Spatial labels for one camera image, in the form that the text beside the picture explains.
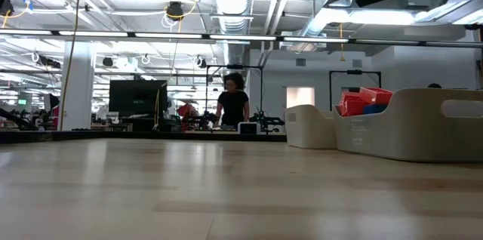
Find blue building block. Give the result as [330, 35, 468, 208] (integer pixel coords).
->
[361, 103, 389, 116]

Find white box device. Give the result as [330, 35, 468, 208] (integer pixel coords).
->
[237, 122, 261, 136]

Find red bag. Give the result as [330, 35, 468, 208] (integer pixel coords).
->
[176, 103, 200, 131]

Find bright white window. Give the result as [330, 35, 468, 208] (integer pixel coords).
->
[285, 87, 316, 109]

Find black bar with light strips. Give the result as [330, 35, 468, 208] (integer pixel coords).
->
[0, 27, 483, 49]

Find white plastic bin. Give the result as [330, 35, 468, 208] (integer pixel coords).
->
[285, 103, 339, 150]

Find black monitor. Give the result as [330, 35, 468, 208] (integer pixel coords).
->
[108, 79, 169, 120]

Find white pillar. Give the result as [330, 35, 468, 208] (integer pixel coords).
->
[60, 42, 94, 131]

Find grey plastic bin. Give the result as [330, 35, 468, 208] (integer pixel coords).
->
[334, 88, 483, 164]

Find black stand frame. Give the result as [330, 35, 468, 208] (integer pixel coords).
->
[328, 69, 383, 96]
[205, 64, 264, 128]

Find hanging yellow cord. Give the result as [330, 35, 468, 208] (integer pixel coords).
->
[338, 23, 346, 63]

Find black table frame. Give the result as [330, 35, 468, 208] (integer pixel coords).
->
[0, 129, 288, 144]

